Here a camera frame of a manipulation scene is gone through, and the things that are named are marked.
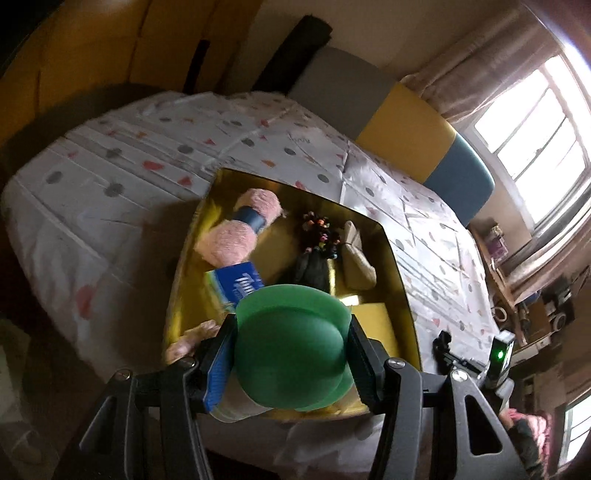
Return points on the pink towel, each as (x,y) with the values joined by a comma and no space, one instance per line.
(231,240)

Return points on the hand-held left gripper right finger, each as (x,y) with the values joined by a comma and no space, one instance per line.
(364,364)

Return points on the printed bed sheet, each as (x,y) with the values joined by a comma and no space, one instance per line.
(115,184)

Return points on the green silicone cup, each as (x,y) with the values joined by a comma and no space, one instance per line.
(286,346)

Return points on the brown wooden wardrobe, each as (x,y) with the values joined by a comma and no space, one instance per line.
(92,50)

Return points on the grey yellow blue headboard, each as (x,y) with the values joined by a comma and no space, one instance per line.
(406,129)

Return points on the beige patterned curtain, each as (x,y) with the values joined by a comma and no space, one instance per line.
(485,64)
(549,254)

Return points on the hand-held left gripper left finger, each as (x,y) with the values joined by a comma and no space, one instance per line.
(219,369)

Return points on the wooden side table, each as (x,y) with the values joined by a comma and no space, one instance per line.
(512,295)

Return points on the pink box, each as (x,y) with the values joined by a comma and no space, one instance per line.
(495,242)

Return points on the yellow scrub sponge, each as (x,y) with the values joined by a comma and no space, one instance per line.
(375,325)

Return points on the black rolled mat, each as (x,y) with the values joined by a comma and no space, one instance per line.
(295,50)

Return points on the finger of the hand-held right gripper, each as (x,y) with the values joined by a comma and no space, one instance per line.
(455,357)

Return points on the window with white bars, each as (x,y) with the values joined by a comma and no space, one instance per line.
(540,138)

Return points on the gold tin box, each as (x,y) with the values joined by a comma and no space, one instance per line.
(295,207)

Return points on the blue tissue packet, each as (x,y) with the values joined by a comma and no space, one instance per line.
(240,282)

